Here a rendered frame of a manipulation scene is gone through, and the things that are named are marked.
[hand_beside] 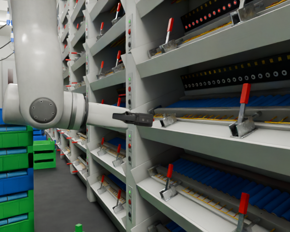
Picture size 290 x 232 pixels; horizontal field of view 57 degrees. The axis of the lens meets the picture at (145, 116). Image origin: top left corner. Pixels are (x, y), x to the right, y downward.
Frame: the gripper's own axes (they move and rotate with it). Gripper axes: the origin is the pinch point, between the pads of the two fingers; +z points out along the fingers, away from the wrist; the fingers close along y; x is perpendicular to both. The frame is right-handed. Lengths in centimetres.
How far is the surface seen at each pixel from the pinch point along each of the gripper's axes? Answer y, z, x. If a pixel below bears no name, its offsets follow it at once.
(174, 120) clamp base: 0.9, 8.4, 0.7
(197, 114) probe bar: 7.3, 10.9, 2.8
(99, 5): -68, -1, 53
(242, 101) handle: 26.8, 6.5, 5.0
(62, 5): -228, -7, 108
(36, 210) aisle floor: -87, -17, -53
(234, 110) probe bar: 20.4, 10.7, 3.9
